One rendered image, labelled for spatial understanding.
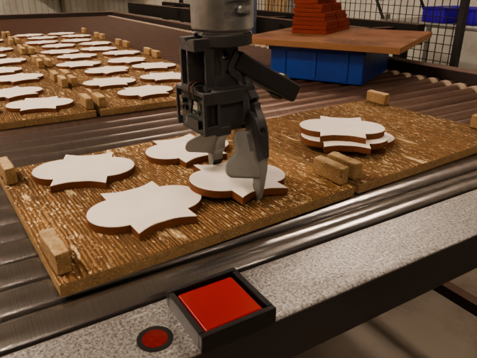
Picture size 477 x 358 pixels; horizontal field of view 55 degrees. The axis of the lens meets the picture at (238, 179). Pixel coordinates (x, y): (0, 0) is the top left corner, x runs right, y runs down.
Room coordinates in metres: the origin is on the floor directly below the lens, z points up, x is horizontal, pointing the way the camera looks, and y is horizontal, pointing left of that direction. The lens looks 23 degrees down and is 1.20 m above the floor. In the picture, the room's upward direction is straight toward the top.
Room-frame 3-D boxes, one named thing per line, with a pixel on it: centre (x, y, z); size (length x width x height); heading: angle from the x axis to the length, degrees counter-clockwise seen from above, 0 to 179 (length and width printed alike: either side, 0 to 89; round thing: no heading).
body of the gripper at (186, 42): (0.58, 0.02, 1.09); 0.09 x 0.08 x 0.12; 124
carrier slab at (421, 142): (0.86, -0.24, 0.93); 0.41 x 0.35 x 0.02; 124
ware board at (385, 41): (1.61, -0.34, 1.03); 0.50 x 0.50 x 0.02; 60
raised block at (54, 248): (0.41, 0.19, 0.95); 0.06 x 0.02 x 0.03; 35
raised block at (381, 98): (1.08, -0.33, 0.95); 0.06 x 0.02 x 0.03; 34
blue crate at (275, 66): (1.55, -0.31, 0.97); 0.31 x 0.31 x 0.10; 60
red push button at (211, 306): (0.35, 0.02, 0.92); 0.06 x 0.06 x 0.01; 31
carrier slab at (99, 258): (0.63, 0.10, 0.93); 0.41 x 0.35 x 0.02; 125
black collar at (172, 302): (0.35, 0.02, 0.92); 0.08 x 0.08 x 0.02; 31
